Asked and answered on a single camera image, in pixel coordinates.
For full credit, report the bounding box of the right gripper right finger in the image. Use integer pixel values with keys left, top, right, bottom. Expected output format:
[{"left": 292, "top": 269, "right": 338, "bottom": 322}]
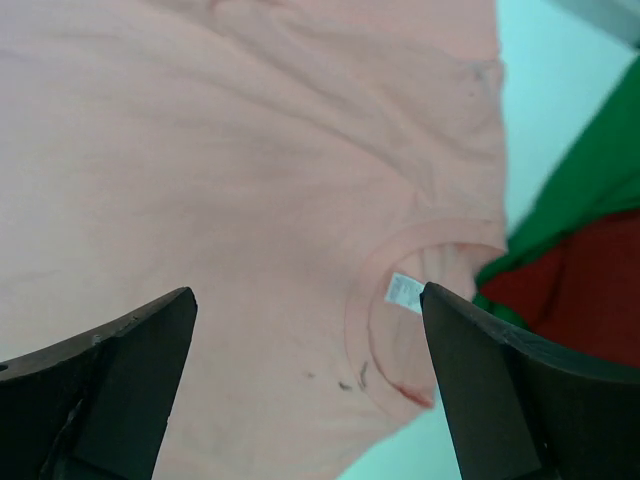
[{"left": 421, "top": 283, "right": 639, "bottom": 480}]

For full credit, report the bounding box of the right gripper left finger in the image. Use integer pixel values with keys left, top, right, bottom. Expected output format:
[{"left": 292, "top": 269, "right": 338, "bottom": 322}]
[{"left": 1, "top": 287, "right": 198, "bottom": 480}]

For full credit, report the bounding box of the green t shirt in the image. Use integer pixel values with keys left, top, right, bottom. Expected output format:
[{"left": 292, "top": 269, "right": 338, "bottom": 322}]
[{"left": 473, "top": 60, "right": 639, "bottom": 327}]

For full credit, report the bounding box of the pink t shirt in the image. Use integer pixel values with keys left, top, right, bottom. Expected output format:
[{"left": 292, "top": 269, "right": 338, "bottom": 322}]
[{"left": 1, "top": 1, "right": 505, "bottom": 479}]

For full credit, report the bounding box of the red t shirt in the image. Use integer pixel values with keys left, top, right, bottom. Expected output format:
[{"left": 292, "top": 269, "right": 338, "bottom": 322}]
[{"left": 476, "top": 210, "right": 639, "bottom": 367}]

